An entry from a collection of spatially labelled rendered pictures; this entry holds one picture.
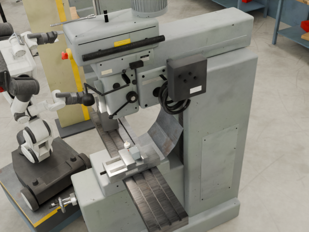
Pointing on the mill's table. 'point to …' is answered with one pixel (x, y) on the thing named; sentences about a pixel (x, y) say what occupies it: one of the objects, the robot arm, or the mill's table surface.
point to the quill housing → (119, 94)
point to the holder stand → (112, 124)
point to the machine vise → (119, 165)
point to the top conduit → (123, 48)
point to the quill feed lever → (133, 97)
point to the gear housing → (122, 63)
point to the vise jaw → (127, 158)
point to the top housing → (108, 34)
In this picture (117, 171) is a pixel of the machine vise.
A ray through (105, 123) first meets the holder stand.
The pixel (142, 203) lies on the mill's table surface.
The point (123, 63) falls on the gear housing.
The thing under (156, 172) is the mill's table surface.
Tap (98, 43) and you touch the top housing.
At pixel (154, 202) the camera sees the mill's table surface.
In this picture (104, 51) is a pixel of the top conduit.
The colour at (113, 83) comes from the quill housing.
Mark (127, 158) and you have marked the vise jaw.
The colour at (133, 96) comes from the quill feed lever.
